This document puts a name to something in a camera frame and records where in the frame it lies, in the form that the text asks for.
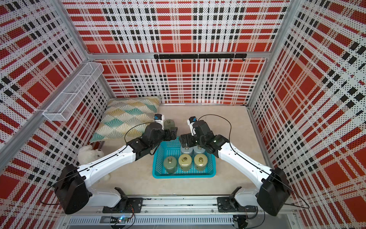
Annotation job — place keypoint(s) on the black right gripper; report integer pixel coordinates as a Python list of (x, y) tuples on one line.
[(183, 141)]

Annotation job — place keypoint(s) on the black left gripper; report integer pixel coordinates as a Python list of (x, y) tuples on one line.
[(173, 133)]

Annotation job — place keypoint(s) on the blue-grey tea canister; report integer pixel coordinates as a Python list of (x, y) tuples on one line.
[(198, 150), (187, 151)]

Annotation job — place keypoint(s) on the dark green tea canister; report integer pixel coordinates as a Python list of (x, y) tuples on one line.
[(170, 164), (169, 125)]

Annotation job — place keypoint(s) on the yellow-green tea canister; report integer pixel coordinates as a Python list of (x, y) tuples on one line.
[(185, 162), (200, 162)]

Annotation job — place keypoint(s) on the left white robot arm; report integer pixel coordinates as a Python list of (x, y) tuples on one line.
[(73, 186)]

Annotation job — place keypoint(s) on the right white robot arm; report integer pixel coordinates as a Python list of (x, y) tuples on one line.
[(272, 185)]

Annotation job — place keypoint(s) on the geometric fan pattern pillow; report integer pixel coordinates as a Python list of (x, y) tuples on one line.
[(126, 117)]

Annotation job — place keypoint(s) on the white plush bear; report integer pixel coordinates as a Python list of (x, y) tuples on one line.
[(88, 154)]

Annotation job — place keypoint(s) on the green circuit board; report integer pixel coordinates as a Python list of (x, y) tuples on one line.
[(118, 220)]

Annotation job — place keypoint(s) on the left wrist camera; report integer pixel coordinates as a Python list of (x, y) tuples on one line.
[(159, 118)]

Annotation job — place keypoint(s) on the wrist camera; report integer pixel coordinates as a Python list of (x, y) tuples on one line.
[(159, 118), (190, 123)]

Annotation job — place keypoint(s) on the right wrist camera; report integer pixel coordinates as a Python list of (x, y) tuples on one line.
[(190, 123)]

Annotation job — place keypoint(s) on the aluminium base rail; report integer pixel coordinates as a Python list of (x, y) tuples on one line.
[(186, 212)]

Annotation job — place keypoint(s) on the black hook rail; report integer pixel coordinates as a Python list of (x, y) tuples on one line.
[(229, 56)]

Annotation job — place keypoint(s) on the white wire mesh shelf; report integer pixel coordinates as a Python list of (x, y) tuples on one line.
[(66, 102)]

